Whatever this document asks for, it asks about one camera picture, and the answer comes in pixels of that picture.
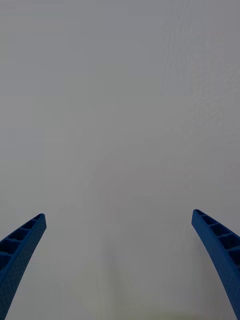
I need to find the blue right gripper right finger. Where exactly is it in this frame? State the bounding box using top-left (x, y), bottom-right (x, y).
top-left (191, 208), bottom-right (240, 320)

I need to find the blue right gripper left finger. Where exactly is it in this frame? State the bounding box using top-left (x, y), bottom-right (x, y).
top-left (0, 213), bottom-right (47, 320)

